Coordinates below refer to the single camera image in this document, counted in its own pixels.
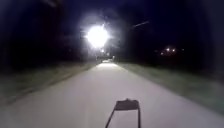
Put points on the pale paved path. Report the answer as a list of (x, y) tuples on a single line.
[(100, 90)]

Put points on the lit street lamp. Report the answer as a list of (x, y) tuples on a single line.
[(97, 36)]

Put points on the robot's own part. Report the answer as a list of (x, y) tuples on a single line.
[(126, 105)]

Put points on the grass verge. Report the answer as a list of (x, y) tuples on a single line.
[(36, 78), (186, 85)]

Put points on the dark row of trees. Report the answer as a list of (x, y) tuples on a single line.
[(30, 36)]

